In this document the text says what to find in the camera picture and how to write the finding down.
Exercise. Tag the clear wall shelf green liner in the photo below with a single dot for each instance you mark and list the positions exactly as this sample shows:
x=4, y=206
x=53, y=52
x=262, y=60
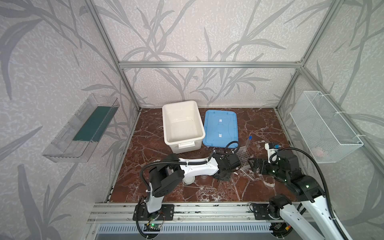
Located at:
x=79, y=138

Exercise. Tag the clear acrylic test tube rack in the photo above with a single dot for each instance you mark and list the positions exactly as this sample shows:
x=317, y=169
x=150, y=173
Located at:
x=244, y=157

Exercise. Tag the white wire mesh basket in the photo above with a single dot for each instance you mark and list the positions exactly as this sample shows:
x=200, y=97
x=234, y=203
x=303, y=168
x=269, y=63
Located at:
x=321, y=125

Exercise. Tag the glass stirring rod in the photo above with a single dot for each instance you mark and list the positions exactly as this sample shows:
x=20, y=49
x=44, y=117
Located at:
x=197, y=188

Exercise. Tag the white plastic storage bin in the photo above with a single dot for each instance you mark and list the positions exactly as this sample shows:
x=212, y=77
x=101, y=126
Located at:
x=183, y=127

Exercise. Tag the small white ceramic dish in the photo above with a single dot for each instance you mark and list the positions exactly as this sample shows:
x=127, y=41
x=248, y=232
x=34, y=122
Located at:
x=189, y=180

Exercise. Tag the aluminium front rail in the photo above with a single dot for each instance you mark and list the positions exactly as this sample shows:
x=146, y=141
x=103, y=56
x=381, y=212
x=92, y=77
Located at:
x=211, y=212

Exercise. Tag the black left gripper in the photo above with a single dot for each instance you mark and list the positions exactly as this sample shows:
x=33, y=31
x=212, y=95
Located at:
x=235, y=163

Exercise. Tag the green circuit board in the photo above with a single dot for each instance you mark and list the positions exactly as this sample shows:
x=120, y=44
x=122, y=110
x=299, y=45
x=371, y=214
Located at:
x=152, y=227

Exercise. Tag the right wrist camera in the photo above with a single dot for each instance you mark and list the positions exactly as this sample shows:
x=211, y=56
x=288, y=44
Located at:
x=271, y=148

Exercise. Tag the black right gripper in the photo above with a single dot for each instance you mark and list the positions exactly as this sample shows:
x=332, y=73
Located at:
x=258, y=165

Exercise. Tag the light blue bin lid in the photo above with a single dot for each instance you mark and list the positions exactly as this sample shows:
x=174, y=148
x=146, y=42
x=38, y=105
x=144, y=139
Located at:
x=221, y=128

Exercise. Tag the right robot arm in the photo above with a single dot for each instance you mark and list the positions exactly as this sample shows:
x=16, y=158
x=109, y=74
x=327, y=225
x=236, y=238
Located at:
x=306, y=189

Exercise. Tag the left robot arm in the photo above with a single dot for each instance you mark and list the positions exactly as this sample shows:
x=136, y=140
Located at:
x=162, y=177

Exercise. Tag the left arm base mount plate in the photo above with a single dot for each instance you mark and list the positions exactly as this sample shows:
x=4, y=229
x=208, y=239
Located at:
x=166, y=213

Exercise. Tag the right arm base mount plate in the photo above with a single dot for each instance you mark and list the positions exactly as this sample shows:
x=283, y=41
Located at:
x=260, y=211

